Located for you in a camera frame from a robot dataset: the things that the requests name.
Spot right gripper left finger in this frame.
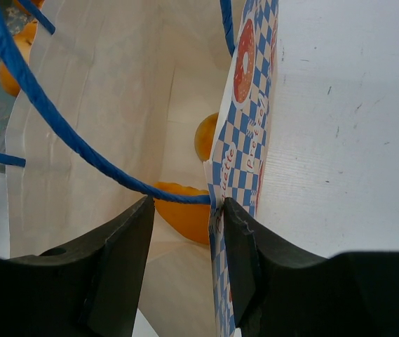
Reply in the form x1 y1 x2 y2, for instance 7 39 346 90
0 197 154 336

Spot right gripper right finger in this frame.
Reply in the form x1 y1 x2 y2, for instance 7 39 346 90
223 198 399 336

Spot striped croissant bread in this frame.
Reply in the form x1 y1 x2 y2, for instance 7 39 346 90
154 182 210 245

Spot ring donut bread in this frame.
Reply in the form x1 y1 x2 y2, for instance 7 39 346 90
194 112 219 161

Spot blue checkered paper bag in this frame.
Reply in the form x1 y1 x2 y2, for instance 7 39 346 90
0 1 278 336

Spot twisted orange pastry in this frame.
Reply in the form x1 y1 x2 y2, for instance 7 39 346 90
0 0 44 98

